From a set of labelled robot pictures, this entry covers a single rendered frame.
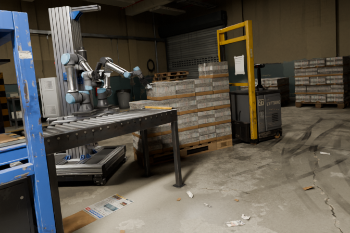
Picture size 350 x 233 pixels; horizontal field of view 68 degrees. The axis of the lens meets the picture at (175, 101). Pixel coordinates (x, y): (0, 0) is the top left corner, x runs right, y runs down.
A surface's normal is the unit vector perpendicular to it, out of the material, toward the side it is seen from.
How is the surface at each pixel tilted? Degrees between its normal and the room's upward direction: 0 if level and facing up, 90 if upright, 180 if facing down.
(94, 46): 90
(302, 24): 90
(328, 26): 90
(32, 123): 90
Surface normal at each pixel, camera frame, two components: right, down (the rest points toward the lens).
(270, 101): 0.45, 0.05
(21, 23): 0.73, 0.01
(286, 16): -0.69, 0.13
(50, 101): -0.12, 0.11
